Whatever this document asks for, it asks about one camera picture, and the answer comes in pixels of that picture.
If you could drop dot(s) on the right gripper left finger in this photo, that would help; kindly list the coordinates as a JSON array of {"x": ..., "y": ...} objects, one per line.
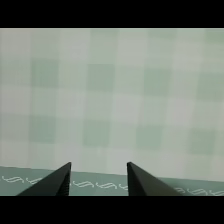
[{"x": 57, "y": 182}]

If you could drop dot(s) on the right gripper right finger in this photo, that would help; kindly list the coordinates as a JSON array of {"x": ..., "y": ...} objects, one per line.
[{"x": 141, "y": 183}]

